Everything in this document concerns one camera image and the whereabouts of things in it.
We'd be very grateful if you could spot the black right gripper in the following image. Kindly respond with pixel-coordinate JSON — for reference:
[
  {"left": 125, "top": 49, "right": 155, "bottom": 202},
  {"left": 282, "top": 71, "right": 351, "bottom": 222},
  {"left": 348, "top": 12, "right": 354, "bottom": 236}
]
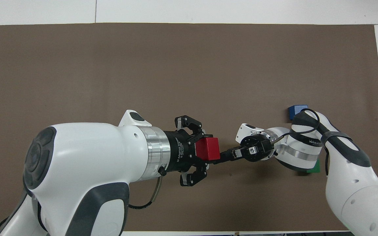
[{"left": 220, "top": 134, "right": 275, "bottom": 163}]

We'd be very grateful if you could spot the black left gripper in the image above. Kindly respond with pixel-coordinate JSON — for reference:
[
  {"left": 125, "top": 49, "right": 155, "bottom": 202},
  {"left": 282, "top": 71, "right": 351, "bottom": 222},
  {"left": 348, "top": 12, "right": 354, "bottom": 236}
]
[{"left": 163, "top": 115, "right": 233, "bottom": 187}]

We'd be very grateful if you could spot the red wooden block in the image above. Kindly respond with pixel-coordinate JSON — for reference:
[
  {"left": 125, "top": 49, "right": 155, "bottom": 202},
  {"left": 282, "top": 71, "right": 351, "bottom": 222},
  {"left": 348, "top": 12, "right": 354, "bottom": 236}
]
[{"left": 195, "top": 137, "right": 221, "bottom": 161}]

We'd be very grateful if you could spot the blue wooden block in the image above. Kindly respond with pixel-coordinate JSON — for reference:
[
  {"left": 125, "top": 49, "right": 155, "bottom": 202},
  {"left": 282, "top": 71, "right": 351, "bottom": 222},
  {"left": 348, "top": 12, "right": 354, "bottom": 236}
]
[{"left": 287, "top": 105, "right": 308, "bottom": 121}]

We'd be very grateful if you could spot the green wooden block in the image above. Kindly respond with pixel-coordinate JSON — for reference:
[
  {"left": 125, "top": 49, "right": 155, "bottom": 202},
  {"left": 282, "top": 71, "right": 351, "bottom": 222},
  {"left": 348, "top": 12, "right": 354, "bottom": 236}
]
[{"left": 299, "top": 160, "right": 321, "bottom": 174}]

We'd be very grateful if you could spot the brown paper mat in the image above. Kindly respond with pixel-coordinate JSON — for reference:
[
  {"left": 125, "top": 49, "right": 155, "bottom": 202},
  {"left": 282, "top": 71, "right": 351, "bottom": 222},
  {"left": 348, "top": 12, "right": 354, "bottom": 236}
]
[{"left": 0, "top": 23, "right": 378, "bottom": 232}]

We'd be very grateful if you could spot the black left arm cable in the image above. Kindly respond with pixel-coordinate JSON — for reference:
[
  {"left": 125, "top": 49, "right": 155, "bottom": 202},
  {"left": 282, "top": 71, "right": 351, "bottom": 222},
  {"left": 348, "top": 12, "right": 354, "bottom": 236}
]
[{"left": 128, "top": 167, "right": 164, "bottom": 210}]

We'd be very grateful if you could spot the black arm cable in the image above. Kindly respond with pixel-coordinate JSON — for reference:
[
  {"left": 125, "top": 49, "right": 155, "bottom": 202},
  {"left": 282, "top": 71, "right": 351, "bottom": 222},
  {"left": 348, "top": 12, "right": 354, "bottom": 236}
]
[
  {"left": 128, "top": 167, "right": 164, "bottom": 210},
  {"left": 267, "top": 108, "right": 321, "bottom": 145}
]

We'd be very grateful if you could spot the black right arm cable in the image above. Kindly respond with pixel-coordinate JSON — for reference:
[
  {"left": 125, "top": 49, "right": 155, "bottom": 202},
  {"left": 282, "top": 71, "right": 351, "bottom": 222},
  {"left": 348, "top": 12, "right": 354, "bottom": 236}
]
[{"left": 267, "top": 108, "right": 321, "bottom": 145}]

